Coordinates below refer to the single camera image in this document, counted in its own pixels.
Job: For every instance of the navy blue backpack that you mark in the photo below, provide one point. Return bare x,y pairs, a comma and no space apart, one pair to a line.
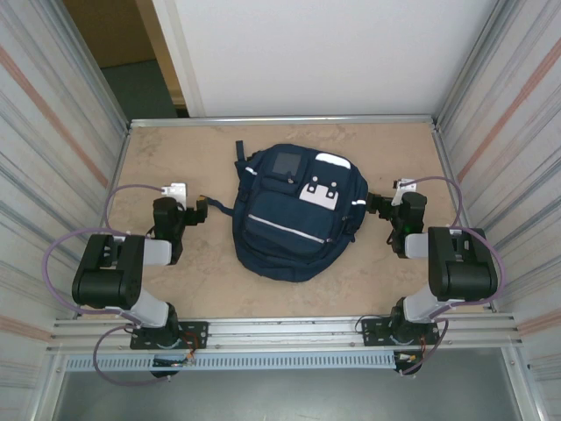
285,228

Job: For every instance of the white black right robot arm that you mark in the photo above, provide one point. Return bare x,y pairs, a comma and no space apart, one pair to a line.
464,272

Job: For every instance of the aluminium table edge bar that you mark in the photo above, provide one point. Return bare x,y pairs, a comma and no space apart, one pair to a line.
285,121

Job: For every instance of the small controller board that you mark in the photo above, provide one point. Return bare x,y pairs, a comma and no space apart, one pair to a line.
173,360
407,357

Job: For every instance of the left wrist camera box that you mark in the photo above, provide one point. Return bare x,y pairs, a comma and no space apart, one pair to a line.
174,193

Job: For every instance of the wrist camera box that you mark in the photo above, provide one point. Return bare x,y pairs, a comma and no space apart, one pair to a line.
401,188
174,193

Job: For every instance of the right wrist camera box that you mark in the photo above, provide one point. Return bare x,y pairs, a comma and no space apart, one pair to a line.
401,188

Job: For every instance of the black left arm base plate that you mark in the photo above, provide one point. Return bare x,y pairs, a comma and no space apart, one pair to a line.
193,333

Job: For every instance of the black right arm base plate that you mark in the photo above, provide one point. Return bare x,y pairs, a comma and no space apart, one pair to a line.
372,331

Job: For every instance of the aluminium mounting rail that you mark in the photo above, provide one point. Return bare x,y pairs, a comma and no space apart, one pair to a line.
285,331

